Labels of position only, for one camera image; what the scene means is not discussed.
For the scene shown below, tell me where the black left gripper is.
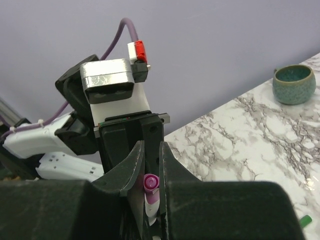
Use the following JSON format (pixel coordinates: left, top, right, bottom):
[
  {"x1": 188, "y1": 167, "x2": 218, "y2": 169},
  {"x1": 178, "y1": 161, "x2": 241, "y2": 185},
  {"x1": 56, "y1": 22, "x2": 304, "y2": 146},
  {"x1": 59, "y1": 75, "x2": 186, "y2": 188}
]
[{"x1": 55, "y1": 54, "x2": 170, "y2": 175}]

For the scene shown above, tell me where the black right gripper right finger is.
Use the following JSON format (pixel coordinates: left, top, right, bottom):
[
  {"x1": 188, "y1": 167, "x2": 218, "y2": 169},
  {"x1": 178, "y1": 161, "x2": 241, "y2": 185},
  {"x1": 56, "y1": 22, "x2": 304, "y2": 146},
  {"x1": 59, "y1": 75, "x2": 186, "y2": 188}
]
[{"x1": 159, "y1": 141, "x2": 201, "y2": 240}]

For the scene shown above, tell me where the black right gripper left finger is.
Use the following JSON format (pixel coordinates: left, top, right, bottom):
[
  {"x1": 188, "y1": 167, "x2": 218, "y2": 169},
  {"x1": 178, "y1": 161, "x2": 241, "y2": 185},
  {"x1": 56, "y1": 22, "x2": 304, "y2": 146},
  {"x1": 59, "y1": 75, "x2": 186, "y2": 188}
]
[{"x1": 93, "y1": 140, "x2": 145, "y2": 240}]

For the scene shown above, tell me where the pink white pen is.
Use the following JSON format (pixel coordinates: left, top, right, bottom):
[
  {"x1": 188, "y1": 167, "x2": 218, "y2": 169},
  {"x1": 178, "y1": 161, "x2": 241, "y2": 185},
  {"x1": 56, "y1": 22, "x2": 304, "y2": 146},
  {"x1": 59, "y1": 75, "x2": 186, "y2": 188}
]
[{"x1": 144, "y1": 188, "x2": 161, "y2": 240}]

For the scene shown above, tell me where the green pen cap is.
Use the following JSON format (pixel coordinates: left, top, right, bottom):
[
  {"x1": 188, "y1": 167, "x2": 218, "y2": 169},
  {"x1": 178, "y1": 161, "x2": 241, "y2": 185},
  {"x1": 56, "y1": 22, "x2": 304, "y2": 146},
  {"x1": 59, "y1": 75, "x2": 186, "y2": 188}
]
[{"x1": 299, "y1": 215, "x2": 313, "y2": 229}]

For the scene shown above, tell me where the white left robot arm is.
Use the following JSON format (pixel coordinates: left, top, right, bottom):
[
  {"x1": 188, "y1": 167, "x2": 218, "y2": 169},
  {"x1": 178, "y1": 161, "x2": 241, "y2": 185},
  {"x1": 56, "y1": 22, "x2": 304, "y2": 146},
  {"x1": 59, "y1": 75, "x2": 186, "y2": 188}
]
[{"x1": 0, "y1": 53, "x2": 170, "y2": 181}]

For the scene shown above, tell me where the green ceramic mug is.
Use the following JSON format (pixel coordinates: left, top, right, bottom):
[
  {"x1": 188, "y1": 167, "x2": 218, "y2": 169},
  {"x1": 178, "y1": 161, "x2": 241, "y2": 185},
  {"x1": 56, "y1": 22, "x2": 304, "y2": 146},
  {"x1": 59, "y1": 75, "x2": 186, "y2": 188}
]
[{"x1": 272, "y1": 64, "x2": 316, "y2": 105}]

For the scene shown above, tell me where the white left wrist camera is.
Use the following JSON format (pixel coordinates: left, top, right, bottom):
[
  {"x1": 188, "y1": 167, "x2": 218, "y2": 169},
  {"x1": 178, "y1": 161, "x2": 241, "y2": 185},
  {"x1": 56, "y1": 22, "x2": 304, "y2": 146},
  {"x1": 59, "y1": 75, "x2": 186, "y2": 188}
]
[{"x1": 79, "y1": 58, "x2": 150, "y2": 126}]

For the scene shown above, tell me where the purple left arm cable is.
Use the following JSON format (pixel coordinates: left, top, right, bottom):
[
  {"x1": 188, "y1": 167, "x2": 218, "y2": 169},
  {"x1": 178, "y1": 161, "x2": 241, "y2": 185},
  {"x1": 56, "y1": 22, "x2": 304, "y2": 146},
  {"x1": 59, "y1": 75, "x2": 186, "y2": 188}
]
[{"x1": 0, "y1": 17, "x2": 151, "y2": 141}]

